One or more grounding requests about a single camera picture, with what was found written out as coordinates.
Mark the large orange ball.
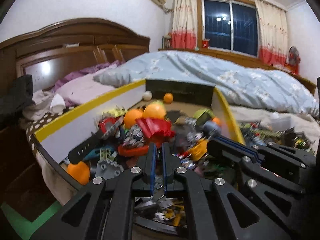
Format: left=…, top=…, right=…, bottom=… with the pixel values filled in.
left=143, top=101, right=167, bottom=120

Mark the red plastic toy piece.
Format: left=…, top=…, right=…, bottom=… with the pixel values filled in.
left=136, top=118, right=176, bottom=144

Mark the purple pillow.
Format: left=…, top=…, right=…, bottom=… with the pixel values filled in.
left=51, top=60, right=123, bottom=107

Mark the left cream red curtain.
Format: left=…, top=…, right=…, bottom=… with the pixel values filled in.
left=171, top=0, right=197, bottom=49

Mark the brown wooden headboard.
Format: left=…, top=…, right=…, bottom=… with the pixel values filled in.
left=1, top=18, right=150, bottom=95

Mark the yellow cardboard toy box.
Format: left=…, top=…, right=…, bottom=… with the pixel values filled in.
left=30, top=78, right=246, bottom=235

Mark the cream red curtain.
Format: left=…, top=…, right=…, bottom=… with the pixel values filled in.
left=171, top=0, right=197, bottom=49
left=254, top=0, right=289, bottom=66

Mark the black toy watch strap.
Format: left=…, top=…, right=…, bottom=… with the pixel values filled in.
left=68, top=129, right=106, bottom=165

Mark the small orange ball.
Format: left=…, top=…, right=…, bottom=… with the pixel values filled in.
left=163, top=93, right=174, bottom=104

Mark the light blue floral duvet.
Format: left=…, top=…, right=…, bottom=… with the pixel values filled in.
left=93, top=50, right=319, bottom=117

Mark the white fluffy blanket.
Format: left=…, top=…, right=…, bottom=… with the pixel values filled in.
left=230, top=106, right=319, bottom=152

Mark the right cream red curtain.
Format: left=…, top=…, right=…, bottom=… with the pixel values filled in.
left=254, top=0, right=289, bottom=66

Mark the red standing fan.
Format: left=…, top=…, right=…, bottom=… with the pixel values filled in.
left=288, top=46, right=300, bottom=75

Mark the small red box on sill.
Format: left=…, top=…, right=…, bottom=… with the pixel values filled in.
left=202, top=38, right=210, bottom=49

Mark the dark window with frame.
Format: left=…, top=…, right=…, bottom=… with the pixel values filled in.
left=196, top=0, right=259, bottom=57

